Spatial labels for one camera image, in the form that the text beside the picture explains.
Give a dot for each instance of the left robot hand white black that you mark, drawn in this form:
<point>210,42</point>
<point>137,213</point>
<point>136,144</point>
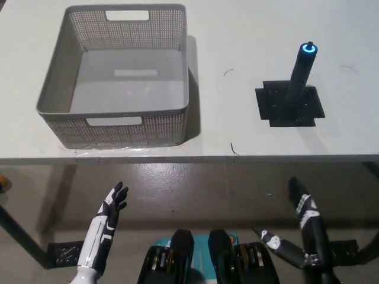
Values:
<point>99,233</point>

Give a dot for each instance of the black tape patch holder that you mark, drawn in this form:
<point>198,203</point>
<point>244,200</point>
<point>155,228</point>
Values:
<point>311,106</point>

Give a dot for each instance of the dark electric screwdriver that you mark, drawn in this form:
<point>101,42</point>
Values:
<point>297,80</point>

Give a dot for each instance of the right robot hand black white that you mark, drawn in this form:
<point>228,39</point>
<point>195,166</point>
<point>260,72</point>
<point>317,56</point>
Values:
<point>314,225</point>

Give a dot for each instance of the white label sticker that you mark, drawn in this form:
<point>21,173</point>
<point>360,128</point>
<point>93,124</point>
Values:
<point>134,72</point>

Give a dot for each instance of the black floor tape patch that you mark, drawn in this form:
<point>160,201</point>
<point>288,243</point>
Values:
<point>65,254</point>
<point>343,251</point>

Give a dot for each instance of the black table leg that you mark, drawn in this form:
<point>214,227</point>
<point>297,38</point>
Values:
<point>23,236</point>

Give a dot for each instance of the grey perforated plastic basket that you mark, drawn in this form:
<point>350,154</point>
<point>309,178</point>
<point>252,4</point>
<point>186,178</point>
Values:
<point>118,88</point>

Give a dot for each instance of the robot body black teal blocks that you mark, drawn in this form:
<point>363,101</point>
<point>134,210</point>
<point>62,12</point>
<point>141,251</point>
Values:
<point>207,260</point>

